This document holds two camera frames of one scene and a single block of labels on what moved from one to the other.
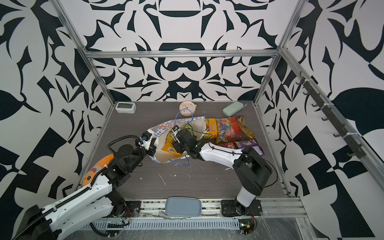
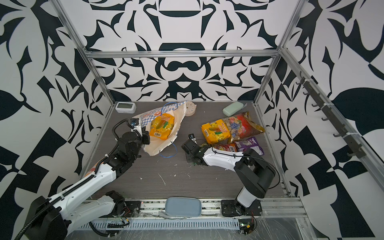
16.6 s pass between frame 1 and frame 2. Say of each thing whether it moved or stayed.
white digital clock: stayed
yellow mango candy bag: moved
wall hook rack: stayed
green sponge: stayed
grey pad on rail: stayed
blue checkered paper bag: moved
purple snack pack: stayed
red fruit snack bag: moved
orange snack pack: stayed
